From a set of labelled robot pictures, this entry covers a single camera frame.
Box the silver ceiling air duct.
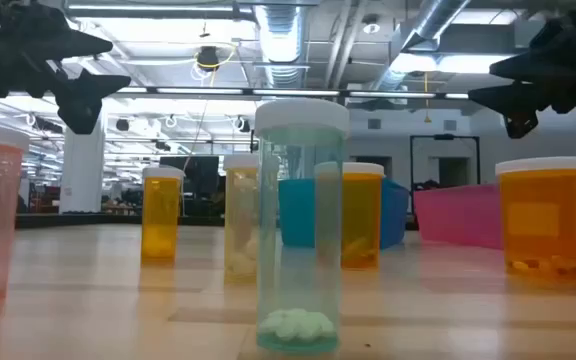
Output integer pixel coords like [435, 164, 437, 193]
[253, 0, 310, 89]

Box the blue plastic bin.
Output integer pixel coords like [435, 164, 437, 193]
[277, 177, 411, 250]

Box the red cloth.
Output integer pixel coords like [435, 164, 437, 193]
[413, 173, 576, 265]

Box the black overhead camera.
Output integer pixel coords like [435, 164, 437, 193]
[196, 45, 221, 72]

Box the wide orange pill bottle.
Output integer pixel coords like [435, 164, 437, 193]
[314, 161, 386, 272]

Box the black metal table frame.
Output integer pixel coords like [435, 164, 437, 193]
[15, 213, 227, 230]

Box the white building pillar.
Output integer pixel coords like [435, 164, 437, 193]
[59, 107, 107, 215]

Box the black rectangular door frame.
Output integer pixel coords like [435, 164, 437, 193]
[409, 133, 482, 194]

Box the orange pill bottle with label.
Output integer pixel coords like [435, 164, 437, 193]
[494, 155, 576, 287]

